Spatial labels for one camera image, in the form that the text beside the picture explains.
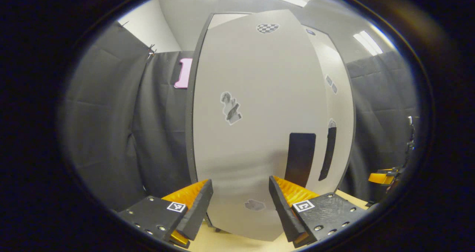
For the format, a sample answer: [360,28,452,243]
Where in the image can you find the white shoe cabinet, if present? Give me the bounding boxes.
[185,11,357,233]

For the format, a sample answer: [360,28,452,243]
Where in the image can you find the small ceiling light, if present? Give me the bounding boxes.
[353,30,383,56]

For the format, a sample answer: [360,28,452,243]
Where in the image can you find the white shoe cabinet door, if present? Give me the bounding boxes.
[302,24,356,193]
[192,9,331,242]

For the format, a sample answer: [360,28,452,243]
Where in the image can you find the black door handle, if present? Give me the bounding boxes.
[318,119,337,182]
[284,132,317,188]

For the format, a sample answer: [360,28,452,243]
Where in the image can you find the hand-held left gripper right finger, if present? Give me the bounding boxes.
[269,176,368,249]

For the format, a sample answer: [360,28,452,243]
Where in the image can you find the black backdrop cloth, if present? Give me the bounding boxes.
[59,22,422,212]

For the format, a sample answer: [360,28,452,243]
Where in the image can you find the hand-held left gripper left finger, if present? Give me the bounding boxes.
[117,179,214,249]

